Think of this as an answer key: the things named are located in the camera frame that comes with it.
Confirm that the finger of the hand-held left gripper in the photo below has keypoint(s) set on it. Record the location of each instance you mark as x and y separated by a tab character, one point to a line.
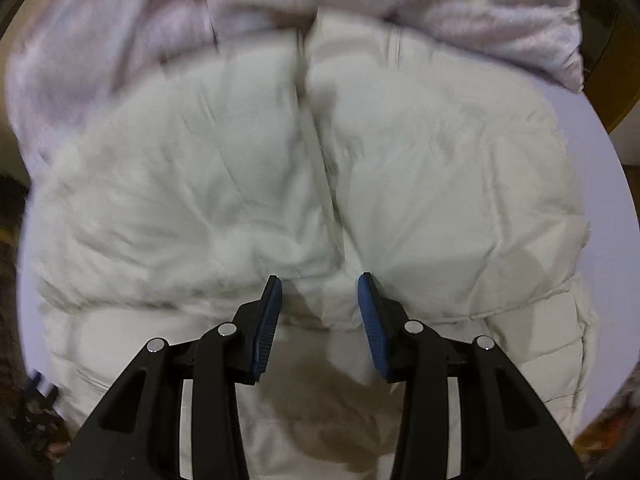
41	386

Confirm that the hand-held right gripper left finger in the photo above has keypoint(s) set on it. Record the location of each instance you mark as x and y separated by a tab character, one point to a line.
265	330

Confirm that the pink fluffy duvet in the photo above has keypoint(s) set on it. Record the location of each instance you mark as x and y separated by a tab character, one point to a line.
480	5

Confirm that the wooden door with dark glass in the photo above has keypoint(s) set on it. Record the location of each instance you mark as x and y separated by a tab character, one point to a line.
607	25

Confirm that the white puffy down jacket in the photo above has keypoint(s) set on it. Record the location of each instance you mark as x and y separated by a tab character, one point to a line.
210	170

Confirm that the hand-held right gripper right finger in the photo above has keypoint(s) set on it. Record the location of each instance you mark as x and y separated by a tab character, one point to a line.
372	330

